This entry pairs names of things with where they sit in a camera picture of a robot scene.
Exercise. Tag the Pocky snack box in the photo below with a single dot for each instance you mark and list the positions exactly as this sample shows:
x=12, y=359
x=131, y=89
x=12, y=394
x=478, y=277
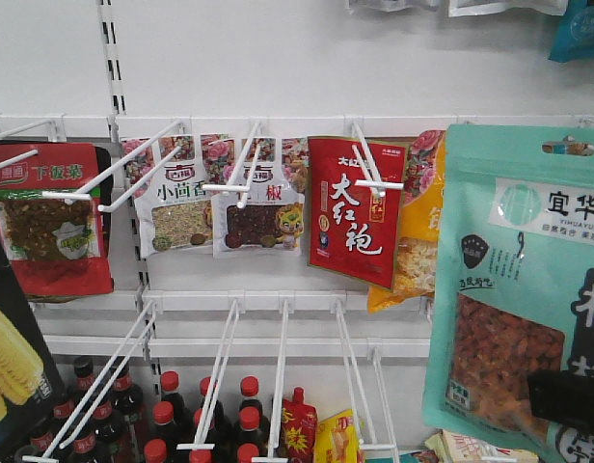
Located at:
x=462, y=448

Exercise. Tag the slotted white shelf upright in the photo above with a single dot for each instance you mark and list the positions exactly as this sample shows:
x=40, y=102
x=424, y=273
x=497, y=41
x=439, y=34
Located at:
x=108, y=29

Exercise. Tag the red Da Hong Pao pouch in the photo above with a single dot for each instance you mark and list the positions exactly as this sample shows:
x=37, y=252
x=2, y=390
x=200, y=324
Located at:
x=352, y=231

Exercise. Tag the red pickled vegetable pouch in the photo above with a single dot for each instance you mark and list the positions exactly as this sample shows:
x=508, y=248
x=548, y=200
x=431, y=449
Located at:
x=57, y=249

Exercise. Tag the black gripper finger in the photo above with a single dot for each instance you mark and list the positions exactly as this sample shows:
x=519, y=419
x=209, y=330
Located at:
x=562, y=397

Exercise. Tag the black Franzzi cookie box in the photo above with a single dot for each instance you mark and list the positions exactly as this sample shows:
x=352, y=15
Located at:
x=30, y=383

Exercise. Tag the teal goji berry pouch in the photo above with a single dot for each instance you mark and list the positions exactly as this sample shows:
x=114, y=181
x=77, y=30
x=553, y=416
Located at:
x=514, y=286

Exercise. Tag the white Sichuan pepper pouch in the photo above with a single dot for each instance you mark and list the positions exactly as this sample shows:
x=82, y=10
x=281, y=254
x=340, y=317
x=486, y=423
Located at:
x=269, y=218

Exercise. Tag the teal pouch upper right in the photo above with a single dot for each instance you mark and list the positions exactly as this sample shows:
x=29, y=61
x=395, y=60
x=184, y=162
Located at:
x=574, y=38

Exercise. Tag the yellow white fungus pouch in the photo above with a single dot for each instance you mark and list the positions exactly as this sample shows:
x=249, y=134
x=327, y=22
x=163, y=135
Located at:
x=416, y=259

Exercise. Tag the red spouted sauce pouch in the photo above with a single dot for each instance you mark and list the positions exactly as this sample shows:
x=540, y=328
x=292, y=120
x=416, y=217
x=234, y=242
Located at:
x=298, y=428

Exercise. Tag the red cap soy sauce bottle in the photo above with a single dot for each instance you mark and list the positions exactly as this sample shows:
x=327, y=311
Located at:
x=249, y=388
x=250, y=430
x=247, y=452

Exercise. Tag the white fennel seed pouch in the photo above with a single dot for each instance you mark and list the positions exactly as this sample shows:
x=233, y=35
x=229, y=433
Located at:
x=173, y=209

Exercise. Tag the yellow Nabati wafer box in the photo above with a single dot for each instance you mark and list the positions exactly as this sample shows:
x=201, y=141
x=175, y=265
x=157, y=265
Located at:
x=336, y=440

